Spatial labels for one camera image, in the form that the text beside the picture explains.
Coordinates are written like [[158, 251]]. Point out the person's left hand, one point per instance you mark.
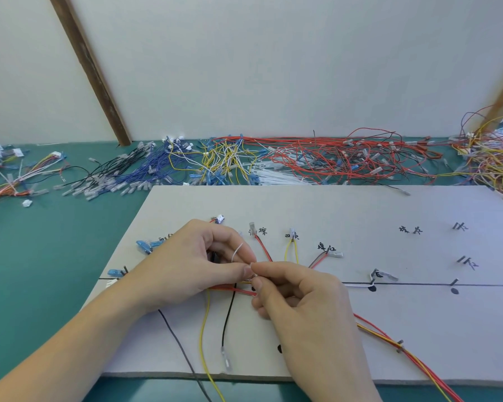
[[180, 267]]

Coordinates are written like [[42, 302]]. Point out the person's right hand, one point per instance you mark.
[[314, 322]]

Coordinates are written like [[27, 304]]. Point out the person's right thumb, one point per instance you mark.
[[276, 272]]

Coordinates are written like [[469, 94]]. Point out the person's left thumb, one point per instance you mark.
[[228, 275]]

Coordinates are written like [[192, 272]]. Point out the person's left forearm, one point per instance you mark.
[[58, 355]]

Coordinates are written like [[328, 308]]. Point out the person's right forearm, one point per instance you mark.
[[339, 391]]

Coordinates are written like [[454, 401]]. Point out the blue terminal connector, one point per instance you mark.
[[115, 272], [144, 245]]

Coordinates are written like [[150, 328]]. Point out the grey wiring board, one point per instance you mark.
[[402, 313]]

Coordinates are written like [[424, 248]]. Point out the brown wooden strip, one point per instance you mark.
[[90, 71]]

